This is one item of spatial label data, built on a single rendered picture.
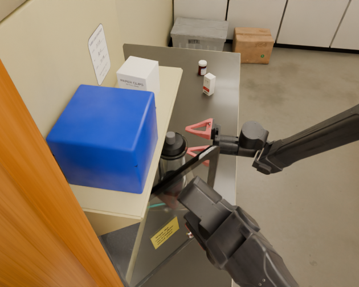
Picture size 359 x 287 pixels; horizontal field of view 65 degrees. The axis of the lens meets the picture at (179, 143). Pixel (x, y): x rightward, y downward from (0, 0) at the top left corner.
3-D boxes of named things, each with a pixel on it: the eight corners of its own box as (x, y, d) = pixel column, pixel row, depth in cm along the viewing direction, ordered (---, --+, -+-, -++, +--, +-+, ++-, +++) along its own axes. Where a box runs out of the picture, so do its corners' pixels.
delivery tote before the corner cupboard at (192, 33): (170, 60, 326) (169, 33, 301) (177, 41, 353) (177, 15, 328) (222, 66, 318) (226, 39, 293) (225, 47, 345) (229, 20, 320)
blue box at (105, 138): (68, 185, 37) (43, 139, 30) (95, 130, 43) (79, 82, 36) (142, 195, 36) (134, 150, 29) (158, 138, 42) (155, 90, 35)
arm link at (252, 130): (269, 176, 79) (280, 152, 82) (280, 159, 69) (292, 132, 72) (229, 158, 82) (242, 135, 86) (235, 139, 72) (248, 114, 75)
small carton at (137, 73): (121, 102, 48) (115, 72, 43) (134, 85, 51) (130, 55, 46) (149, 109, 47) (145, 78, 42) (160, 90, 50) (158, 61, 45)
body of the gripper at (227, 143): (215, 123, 81) (240, 126, 80) (212, 146, 89) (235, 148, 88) (212, 139, 77) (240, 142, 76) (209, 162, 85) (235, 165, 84)
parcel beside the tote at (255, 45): (232, 63, 321) (235, 40, 300) (230, 48, 343) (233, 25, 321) (268, 64, 320) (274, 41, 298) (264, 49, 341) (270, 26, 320)
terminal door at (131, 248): (123, 297, 75) (86, 236, 45) (205, 225, 88) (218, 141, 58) (125, 299, 74) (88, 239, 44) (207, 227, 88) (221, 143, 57)
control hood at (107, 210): (74, 238, 42) (51, 206, 35) (132, 100, 63) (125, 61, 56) (149, 251, 41) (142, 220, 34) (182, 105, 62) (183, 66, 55)
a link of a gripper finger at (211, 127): (187, 114, 81) (220, 118, 80) (187, 131, 86) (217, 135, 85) (183, 131, 76) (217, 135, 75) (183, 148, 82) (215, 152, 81)
